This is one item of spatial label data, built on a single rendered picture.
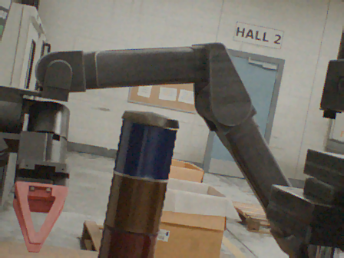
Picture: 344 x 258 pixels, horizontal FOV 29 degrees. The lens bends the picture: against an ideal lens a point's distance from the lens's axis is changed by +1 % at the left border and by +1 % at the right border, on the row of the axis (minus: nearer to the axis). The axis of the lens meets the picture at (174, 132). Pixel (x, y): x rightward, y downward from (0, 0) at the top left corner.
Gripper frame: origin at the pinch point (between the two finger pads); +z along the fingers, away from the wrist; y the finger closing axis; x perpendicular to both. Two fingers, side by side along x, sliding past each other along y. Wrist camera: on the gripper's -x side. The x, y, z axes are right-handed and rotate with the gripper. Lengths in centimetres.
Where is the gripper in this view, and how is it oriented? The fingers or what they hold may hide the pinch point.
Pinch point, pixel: (34, 241)
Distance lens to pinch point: 90.0
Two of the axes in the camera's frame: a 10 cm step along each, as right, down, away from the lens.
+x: 9.7, 1.2, 2.1
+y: 2.4, -4.6, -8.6
